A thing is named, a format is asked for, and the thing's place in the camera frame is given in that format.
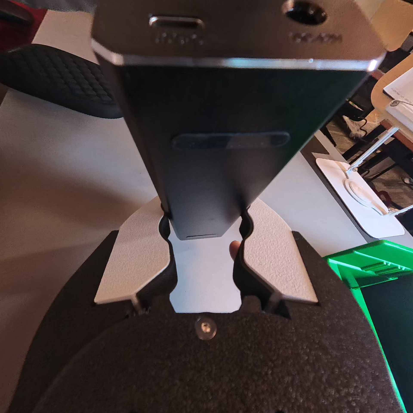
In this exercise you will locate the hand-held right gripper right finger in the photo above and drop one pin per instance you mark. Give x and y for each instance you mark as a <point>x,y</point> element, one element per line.
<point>277,258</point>

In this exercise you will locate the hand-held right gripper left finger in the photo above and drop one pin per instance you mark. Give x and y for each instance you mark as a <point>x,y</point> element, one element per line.
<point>135,255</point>

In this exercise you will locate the black metal usb hub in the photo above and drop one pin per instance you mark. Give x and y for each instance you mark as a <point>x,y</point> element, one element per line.
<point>219,106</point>

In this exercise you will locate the person's right hand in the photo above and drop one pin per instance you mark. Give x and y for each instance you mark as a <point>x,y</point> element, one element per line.
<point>235,250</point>

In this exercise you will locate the red object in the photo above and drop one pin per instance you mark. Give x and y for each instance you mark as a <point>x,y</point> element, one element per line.
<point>19,19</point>

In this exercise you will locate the green plastic bin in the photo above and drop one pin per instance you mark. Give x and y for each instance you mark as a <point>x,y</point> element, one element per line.
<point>384,290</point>

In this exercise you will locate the wooden clipboard with paper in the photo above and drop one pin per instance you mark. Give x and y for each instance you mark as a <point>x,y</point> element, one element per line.
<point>398,93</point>

